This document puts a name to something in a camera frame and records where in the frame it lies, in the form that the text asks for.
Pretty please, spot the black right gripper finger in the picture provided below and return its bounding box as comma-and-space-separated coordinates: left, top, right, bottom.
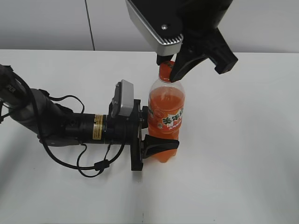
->
156, 55, 174, 65
170, 42, 207, 82

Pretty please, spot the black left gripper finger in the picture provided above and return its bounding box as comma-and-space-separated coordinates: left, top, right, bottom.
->
140, 106, 149, 128
141, 135, 179, 159

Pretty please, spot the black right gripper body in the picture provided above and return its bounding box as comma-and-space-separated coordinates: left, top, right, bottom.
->
177, 0, 238, 74

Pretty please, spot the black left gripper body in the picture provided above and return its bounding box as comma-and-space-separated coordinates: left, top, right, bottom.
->
104, 99, 143, 171

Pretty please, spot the orange bottle cap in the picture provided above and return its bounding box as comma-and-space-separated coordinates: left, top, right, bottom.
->
159, 61, 174, 83

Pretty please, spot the orange Mirinda soda bottle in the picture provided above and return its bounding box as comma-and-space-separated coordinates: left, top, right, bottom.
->
147, 74, 185, 164

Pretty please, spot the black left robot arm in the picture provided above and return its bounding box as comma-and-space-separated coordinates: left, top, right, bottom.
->
0, 65, 179, 171

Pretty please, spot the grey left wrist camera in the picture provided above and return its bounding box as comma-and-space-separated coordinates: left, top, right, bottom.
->
111, 79, 134, 118

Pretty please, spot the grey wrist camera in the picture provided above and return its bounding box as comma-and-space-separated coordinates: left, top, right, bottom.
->
111, 79, 134, 118
126, 0, 184, 56

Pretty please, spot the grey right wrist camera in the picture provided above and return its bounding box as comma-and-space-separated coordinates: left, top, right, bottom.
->
126, 0, 184, 56

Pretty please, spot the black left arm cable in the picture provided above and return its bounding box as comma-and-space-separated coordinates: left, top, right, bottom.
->
0, 64, 127, 178

